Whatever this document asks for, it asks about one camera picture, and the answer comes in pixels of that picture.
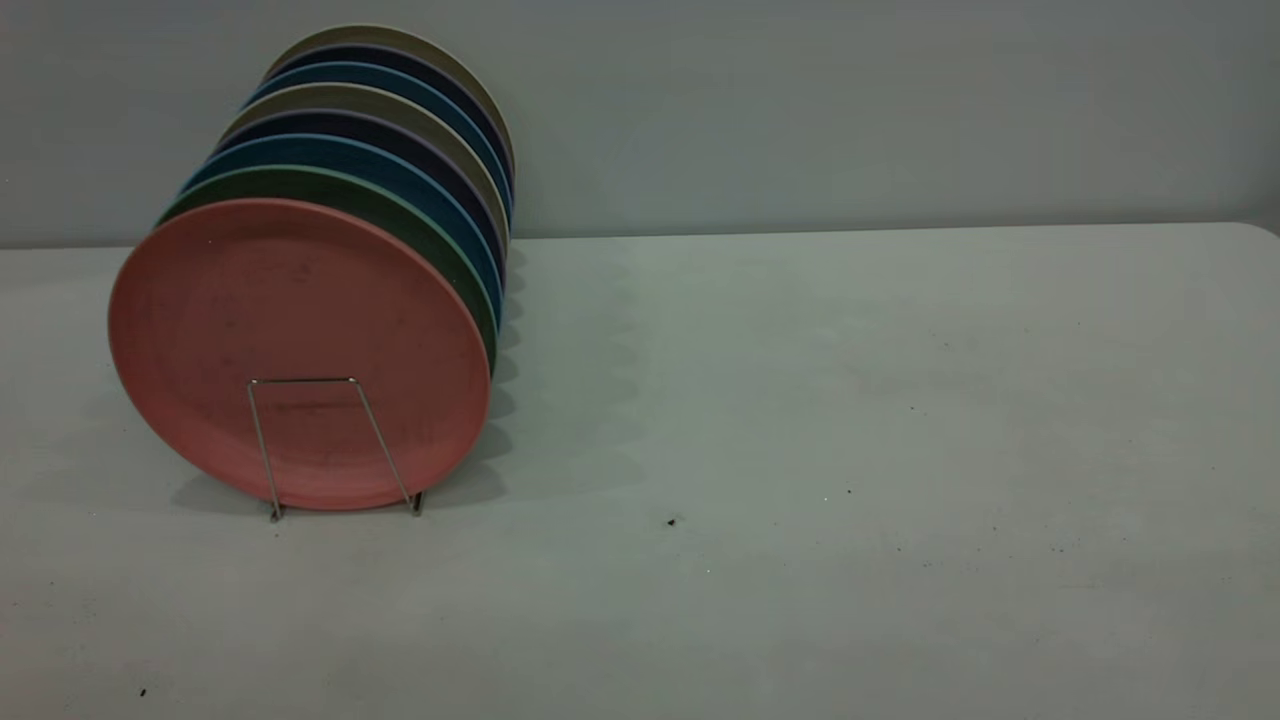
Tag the pink plate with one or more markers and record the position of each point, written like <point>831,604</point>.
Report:
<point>300,340</point>

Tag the beige plate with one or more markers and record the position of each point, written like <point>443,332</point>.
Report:
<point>340,96</point>
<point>385,33</point>

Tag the dark purple plate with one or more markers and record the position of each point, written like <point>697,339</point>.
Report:
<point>385,54</point>
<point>340,122</point>

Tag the blue plate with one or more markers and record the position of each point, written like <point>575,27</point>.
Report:
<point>370,73</point>
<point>330,150</point>

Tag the green plate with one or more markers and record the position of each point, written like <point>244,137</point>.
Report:
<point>330,182</point>

